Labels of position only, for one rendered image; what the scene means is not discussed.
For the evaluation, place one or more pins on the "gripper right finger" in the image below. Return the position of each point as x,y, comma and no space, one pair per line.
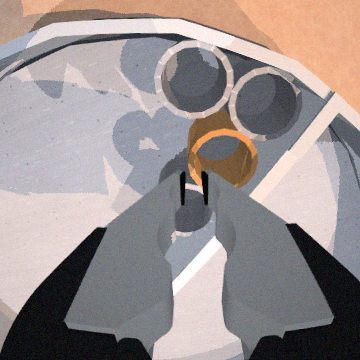
279,281

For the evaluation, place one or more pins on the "bronze bushing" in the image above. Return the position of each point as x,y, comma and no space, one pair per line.
238,168

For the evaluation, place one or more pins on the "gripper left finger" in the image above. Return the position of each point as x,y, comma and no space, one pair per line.
115,284

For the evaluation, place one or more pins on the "grey metal bushing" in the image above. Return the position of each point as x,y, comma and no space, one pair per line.
282,113
194,217
196,106

